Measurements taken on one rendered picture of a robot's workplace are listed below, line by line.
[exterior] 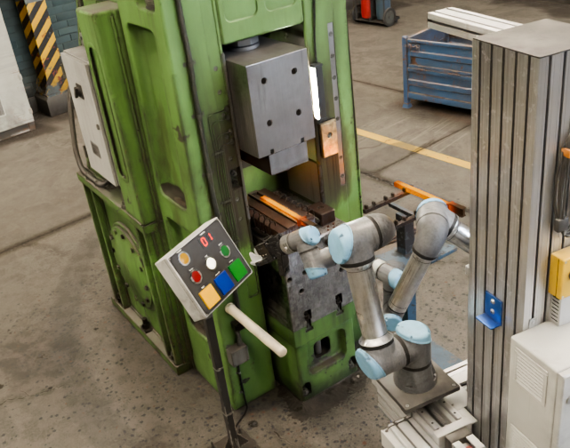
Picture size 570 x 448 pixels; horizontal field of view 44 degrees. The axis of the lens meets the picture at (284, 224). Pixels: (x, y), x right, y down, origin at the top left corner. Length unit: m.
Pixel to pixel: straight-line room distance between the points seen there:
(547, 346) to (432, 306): 2.24
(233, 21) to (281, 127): 0.47
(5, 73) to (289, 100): 5.39
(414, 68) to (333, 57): 3.81
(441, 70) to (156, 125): 4.08
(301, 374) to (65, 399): 1.33
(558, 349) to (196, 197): 1.63
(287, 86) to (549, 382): 1.58
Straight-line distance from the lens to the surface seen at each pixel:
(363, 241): 2.23
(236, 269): 2.90
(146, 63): 3.20
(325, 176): 3.41
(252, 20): 3.00
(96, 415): 3.96
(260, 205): 3.41
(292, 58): 2.96
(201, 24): 2.88
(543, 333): 2.15
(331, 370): 3.71
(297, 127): 3.05
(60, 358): 4.43
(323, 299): 3.42
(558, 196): 1.96
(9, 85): 8.09
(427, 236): 2.54
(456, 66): 6.81
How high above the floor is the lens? 2.55
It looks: 29 degrees down
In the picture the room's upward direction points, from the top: 8 degrees counter-clockwise
